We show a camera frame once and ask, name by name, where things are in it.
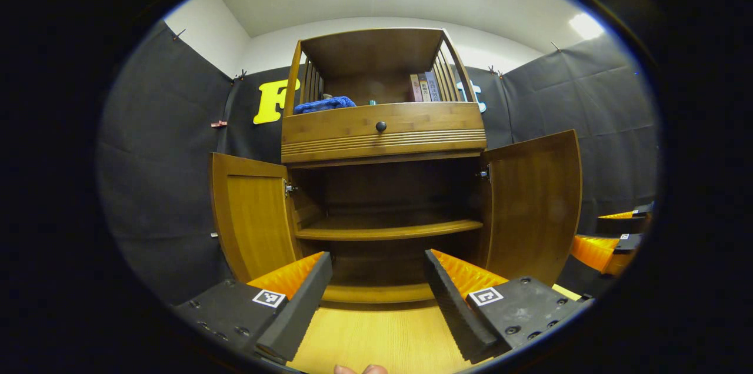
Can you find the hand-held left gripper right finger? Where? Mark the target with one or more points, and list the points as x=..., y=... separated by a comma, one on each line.
x=453, y=315

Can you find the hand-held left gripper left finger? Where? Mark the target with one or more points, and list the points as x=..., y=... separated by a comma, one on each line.
x=300, y=315

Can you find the red clip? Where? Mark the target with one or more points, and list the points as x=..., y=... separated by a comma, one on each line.
x=219, y=124

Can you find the ceiling light panel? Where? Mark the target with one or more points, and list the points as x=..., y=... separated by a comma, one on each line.
x=586, y=26

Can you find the black backdrop cloth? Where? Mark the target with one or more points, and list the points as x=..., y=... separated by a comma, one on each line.
x=165, y=186

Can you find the reddish book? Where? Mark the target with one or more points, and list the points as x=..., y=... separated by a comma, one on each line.
x=415, y=89

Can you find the blue cloth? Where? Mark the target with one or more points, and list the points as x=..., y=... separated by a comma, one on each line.
x=323, y=105

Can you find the wooden inner shelf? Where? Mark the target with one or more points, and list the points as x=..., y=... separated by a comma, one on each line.
x=388, y=230

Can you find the wooden drawer front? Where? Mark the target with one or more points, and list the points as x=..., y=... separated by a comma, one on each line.
x=329, y=130

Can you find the wooden shoe cabinet door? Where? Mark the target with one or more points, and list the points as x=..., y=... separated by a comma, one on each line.
x=253, y=221
x=529, y=203

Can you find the silver door hinge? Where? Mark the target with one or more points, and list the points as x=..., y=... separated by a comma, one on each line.
x=290, y=187
x=483, y=173

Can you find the black round drawer knob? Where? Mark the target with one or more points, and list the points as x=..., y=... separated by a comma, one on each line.
x=381, y=126

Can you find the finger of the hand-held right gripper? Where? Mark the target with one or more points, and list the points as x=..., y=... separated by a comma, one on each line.
x=623, y=224
x=594, y=250

